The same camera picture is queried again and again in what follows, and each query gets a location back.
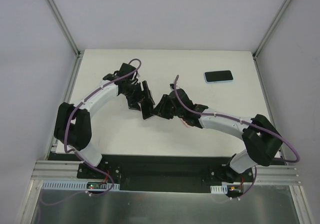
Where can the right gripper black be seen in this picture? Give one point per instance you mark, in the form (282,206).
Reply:
(164,107)

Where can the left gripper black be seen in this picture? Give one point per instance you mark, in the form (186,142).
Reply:
(139,97)

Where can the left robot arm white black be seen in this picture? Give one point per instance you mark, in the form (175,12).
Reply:
(73,122)

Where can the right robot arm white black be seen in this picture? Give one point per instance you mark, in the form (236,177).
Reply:
(260,138)

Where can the pink phone case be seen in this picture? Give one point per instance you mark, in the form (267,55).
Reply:
(189,122)

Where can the black phone in blue case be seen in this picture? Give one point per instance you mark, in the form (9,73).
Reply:
(218,76)

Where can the right white cable duct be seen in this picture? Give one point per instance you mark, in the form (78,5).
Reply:
(222,190)

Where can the white cable duct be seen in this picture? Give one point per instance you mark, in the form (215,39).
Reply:
(79,186)
(222,190)

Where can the left aluminium corner post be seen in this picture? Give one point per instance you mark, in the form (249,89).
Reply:
(63,27)

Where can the aluminium corner post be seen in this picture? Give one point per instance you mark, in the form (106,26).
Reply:
(271,28)
(63,27)

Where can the left white cable duct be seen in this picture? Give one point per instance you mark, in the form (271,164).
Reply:
(79,186)

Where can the right aluminium corner post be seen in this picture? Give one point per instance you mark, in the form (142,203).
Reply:
(271,28)

